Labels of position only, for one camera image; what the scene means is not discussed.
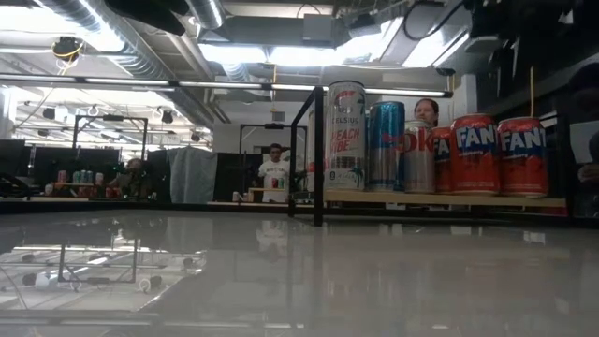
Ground Celsius can with black lid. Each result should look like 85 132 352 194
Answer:
324 80 367 192

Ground blue silver Red Bull can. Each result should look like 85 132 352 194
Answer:
366 100 407 192

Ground silver Diet Coke can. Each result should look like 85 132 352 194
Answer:
402 120 436 194

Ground red Fanta can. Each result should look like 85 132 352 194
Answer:
432 125 454 194
496 116 549 198

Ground red soda can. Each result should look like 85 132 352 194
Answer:
449 113 501 196

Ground person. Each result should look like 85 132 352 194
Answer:
568 63 599 219
256 142 292 203
110 157 153 200
414 97 441 128

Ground grey fabric cover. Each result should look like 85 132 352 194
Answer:
167 145 219 205

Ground long white light tube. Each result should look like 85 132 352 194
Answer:
0 73 453 98

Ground small wooden table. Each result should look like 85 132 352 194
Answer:
44 180 111 200

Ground black metal gantry frame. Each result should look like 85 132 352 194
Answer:
72 114 149 163
239 123 308 156

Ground wooden shelf with black frame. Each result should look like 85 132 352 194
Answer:
287 85 567 227

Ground silver ventilation duct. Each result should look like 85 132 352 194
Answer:
39 0 216 127
189 0 226 30

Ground coiled yellow black cable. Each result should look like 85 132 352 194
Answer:
51 36 85 65

